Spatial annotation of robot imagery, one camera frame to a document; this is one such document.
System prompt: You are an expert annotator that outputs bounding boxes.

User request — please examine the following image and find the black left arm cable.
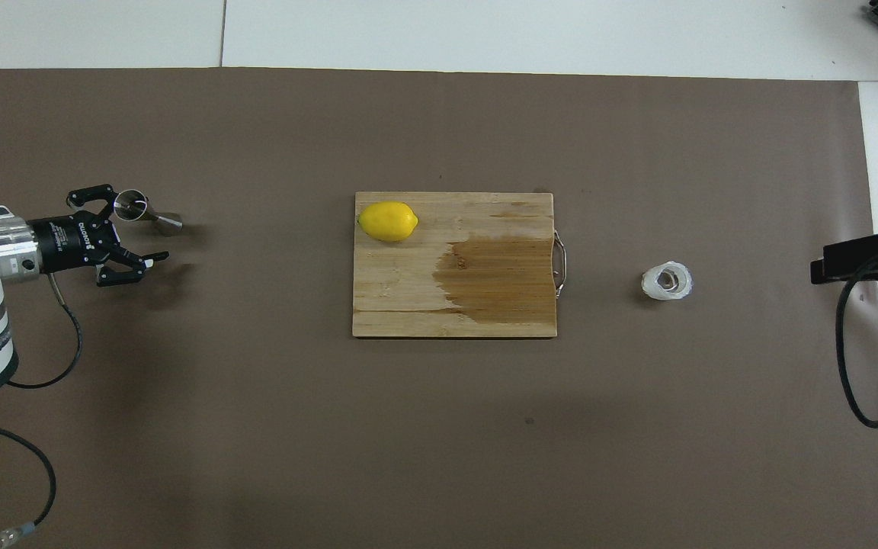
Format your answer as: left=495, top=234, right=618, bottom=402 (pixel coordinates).
left=0, top=273, right=84, bottom=549

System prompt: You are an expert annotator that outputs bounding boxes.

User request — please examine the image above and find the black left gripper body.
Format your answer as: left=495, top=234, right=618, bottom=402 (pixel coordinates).
left=27, top=215, right=124, bottom=275

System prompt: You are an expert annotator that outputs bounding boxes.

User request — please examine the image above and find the clear plastic cup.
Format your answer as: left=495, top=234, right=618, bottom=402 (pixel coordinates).
left=641, top=261, right=694, bottom=301

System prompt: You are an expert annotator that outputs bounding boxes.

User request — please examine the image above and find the steel double jigger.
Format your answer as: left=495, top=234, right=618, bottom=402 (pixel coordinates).
left=113, top=189, right=184, bottom=237

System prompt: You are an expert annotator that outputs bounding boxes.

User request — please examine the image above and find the brown paper table mat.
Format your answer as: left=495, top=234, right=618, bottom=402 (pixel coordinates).
left=0, top=67, right=878, bottom=549

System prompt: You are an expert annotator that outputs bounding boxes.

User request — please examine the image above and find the yellow lemon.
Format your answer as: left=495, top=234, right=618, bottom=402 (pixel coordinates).
left=357, top=201, right=419, bottom=243

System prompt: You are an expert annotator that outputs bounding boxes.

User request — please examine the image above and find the wooden cutting board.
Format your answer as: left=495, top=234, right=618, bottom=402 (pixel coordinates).
left=352, top=191, right=568, bottom=339

